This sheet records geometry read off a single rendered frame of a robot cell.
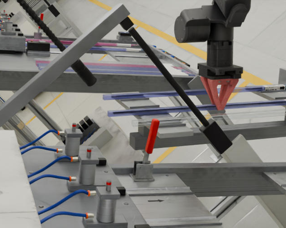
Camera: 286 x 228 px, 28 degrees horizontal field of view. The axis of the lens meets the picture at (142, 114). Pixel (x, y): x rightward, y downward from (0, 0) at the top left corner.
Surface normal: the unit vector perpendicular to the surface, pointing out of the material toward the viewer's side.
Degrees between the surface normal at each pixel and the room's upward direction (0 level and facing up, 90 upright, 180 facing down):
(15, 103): 90
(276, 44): 0
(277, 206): 90
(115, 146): 0
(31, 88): 90
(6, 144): 45
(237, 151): 90
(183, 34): 51
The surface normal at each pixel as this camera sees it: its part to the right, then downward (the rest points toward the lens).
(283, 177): 0.11, -0.96
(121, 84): 0.29, 0.29
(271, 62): -0.59, -0.69
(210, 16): 0.21, -0.67
